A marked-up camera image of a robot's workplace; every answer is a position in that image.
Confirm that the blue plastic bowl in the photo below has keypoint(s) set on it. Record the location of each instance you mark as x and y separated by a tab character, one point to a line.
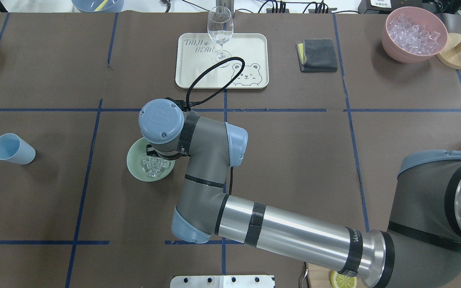
113	6

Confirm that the clear wine glass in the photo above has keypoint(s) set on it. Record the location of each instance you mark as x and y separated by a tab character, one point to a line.
220	29

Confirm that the wooden cutting board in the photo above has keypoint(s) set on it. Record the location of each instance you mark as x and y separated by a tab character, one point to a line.
318	276

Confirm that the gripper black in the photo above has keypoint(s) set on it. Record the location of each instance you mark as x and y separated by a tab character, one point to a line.
153	153

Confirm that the light blue plastic cup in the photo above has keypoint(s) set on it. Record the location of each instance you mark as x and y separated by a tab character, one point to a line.
15	150

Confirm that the wooden mug tree stand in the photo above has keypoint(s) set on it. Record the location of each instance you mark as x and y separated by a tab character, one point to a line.
460	50

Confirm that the yellow plastic fork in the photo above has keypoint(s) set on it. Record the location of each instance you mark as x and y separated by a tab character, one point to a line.
101	6

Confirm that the grey folded cloth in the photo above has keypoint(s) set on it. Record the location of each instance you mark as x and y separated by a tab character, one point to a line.
317	55

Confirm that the half lemon slice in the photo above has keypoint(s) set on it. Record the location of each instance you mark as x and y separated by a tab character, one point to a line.
342	281

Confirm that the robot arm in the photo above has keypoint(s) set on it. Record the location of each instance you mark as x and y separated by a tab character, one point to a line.
421	247

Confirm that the green ceramic bowl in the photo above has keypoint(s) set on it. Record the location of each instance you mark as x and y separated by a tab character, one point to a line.
147	168

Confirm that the pink bowl with ice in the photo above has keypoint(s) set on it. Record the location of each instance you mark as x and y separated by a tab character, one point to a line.
412	34

